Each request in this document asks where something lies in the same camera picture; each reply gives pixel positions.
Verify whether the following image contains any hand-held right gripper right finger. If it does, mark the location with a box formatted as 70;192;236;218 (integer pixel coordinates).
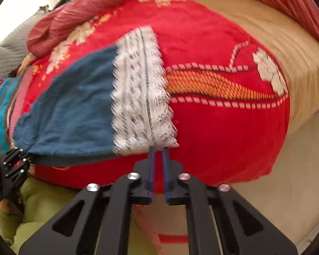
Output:
162;148;298;255

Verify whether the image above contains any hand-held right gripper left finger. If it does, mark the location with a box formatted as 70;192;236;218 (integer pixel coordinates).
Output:
19;146;156;255

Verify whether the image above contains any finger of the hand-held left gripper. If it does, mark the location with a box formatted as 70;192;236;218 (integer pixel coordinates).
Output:
3;148;32;178

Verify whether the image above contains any blue denim garment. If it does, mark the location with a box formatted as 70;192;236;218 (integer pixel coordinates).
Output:
12;26;180;165

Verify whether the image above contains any lime green garment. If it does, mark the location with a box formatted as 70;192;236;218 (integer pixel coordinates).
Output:
0;178;160;255

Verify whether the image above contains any teal striped cloth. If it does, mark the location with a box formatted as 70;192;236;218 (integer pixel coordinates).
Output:
0;77;24;154

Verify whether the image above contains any red floral blanket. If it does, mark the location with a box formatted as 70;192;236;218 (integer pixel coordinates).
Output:
16;0;291;194

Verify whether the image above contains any pink cloth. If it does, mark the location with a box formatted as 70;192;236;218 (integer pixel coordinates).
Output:
9;64;36;128

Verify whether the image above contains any grey quilted cloth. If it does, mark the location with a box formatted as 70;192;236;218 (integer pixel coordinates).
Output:
0;5;51;91

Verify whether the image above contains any pink quilt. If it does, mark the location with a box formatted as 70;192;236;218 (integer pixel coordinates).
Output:
27;0;319;59

